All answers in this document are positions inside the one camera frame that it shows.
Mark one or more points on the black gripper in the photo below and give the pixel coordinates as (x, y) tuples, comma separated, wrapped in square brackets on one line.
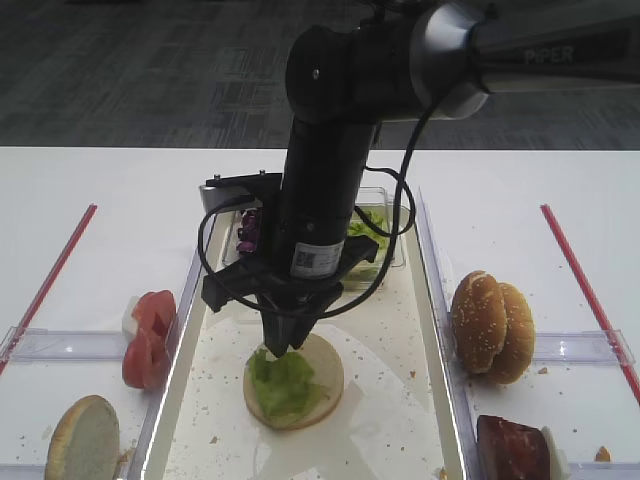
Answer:
[(305, 293)]

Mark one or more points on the green lettuce leaf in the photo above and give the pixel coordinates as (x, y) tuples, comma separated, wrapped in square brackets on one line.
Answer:
[(282, 391)]

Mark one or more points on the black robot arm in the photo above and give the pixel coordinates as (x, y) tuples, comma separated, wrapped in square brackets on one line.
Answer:
[(438, 62)]

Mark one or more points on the green lettuce in container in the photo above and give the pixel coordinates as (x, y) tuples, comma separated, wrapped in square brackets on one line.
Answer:
[(364, 273)]

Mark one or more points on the upper tomato slice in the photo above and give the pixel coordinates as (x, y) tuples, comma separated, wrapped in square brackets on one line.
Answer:
[(155, 312)]

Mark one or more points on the tomato slice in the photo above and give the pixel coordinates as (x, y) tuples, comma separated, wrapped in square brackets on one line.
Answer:
[(155, 312), (146, 361)]

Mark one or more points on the lower tomato slice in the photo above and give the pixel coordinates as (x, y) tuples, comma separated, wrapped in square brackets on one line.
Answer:
[(146, 361)]

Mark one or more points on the white holder behind tomato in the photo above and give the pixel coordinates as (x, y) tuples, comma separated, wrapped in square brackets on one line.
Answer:
[(129, 324)]

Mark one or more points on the dark red meat patty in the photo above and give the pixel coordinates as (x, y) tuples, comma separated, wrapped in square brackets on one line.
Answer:
[(512, 451)]

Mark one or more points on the bun bottom on tray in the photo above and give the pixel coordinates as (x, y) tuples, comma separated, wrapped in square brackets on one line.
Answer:
[(329, 371)]

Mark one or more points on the purple cabbage pieces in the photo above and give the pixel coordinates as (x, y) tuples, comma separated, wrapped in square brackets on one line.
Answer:
[(248, 233)]

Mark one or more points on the silver metal tray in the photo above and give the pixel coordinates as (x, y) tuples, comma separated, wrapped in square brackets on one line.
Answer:
[(383, 412)]

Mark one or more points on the right clear acrylic divider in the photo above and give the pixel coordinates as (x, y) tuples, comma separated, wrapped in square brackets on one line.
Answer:
[(448, 379)]

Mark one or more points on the clear acrylic divider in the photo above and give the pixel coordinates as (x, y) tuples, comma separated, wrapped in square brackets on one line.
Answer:
[(153, 446), (448, 379)]

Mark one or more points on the front sesame bun top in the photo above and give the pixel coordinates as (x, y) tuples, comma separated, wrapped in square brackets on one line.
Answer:
[(479, 321)]

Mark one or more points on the sesame bun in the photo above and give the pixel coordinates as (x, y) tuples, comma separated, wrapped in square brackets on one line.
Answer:
[(519, 344), (479, 321)]

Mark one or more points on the left clear acrylic divider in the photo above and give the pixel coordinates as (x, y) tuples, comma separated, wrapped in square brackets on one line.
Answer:
[(153, 446)]

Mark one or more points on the rear sesame bun top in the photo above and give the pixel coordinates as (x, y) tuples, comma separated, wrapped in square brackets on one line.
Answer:
[(519, 344)]

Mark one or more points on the left red tape line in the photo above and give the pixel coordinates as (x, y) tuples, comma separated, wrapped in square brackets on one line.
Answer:
[(50, 280)]

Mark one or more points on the red tape line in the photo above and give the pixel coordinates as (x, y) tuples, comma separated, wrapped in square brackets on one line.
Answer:
[(50, 280), (605, 325)]

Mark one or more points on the upright bun half left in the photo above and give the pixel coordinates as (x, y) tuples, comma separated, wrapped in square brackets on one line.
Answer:
[(85, 442)]

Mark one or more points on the left upper acrylic crossbar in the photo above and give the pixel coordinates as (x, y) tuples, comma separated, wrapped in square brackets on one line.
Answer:
[(43, 345)]

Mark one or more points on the acrylic crossbar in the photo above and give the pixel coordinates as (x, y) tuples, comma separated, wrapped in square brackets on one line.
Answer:
[(43, 345), (601, 347)]

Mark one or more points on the white holder behind patty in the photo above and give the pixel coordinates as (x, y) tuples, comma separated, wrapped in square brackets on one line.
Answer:
[(559, 465)]

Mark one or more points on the right upper acrylic crossbar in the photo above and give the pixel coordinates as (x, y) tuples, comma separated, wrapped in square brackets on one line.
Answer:
[(601, 347)]

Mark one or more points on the right red tape line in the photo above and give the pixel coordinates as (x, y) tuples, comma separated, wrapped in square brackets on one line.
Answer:
[(605, 325)]

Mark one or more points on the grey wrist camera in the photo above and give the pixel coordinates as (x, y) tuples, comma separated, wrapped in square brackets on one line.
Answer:
[(240, 192)]

